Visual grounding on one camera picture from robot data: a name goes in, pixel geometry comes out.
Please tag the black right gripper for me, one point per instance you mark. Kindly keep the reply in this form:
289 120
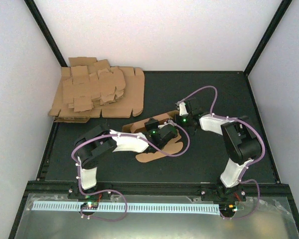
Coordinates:
178 122

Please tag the brown cardboard box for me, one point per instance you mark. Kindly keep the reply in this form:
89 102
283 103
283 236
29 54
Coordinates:
174 146

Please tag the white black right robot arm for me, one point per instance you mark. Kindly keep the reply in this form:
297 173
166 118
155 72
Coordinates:
243 144

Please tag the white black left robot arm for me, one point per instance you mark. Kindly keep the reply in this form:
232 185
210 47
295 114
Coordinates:
101 141

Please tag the stack of flat cardboard blanks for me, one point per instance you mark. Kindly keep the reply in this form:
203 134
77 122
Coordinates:
91 88

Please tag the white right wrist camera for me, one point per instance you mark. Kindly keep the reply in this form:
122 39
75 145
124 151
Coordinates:
181 106

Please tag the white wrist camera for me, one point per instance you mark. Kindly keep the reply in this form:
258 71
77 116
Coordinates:
181 106
169 124

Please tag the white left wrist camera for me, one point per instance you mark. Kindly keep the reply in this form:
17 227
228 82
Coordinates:
169 124

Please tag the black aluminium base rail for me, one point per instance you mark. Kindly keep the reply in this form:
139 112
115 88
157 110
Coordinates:
207 191

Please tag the white slotted cable duct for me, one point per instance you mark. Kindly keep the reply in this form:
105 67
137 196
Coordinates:
106 207

